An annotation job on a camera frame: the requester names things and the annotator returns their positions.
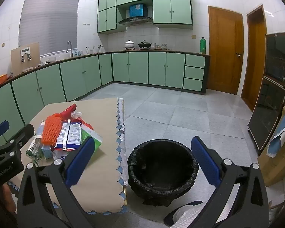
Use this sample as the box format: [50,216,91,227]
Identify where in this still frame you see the white bag blue logo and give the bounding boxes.
[53,148,69,162]

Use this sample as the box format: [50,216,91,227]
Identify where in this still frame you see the wooden door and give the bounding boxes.
[208,6,245,95]
[241,5,268,112]

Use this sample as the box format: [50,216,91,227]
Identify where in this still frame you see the blue white snack packet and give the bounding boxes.
[54,120,82,150]

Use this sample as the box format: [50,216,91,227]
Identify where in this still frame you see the white green plastic bag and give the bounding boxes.
[81,125,104,155]

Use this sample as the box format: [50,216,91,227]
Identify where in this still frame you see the person's foot in slipper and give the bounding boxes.
[163,201,215,228]

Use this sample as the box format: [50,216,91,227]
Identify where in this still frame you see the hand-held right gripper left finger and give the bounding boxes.
[17,136,97,228]

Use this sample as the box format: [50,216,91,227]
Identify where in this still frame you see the person's left hand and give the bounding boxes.
[1,183,17,213]

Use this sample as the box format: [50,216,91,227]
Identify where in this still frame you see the green upper cabinets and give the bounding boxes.
[97,0,193,34]

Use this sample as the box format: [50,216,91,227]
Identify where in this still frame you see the red plastic bag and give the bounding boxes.
[82,120,94,131]

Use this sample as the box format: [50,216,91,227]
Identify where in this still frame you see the grey window blind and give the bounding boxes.
[18,0,80,57]

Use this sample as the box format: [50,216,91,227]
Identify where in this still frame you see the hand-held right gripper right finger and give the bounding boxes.
[191,136,269,228]

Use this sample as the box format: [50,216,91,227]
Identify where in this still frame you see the cardboard sheet with scale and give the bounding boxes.
[11,42,41,75]

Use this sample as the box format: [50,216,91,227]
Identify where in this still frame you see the clear plastic bottle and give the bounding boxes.
[37,121,47,138]

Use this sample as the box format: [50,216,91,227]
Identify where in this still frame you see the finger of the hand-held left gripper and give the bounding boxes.
[0,123,35,164]
[0,120,10,145]

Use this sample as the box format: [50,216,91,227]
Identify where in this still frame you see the green cabinets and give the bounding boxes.
[97,0,193,34]
[0,51,211,152]

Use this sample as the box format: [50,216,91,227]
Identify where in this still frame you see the range hood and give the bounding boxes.
[117,16,154,27]

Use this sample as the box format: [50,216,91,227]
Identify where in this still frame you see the green lower cabinets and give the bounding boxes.
[0,51,211,152]

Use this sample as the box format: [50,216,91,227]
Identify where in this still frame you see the black lined trash bin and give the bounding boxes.
[127,138,199,207]

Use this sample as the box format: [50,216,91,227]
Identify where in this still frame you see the small light blue box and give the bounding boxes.
[41,146,53,159]

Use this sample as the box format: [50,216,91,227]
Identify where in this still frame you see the black glass cabinet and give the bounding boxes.
[248,31,285,156]

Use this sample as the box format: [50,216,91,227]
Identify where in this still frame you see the orange foam fruit net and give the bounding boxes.
[41,114,64,145]

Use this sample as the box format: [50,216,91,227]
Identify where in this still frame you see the cardboard box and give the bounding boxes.
[258,104,285,187]

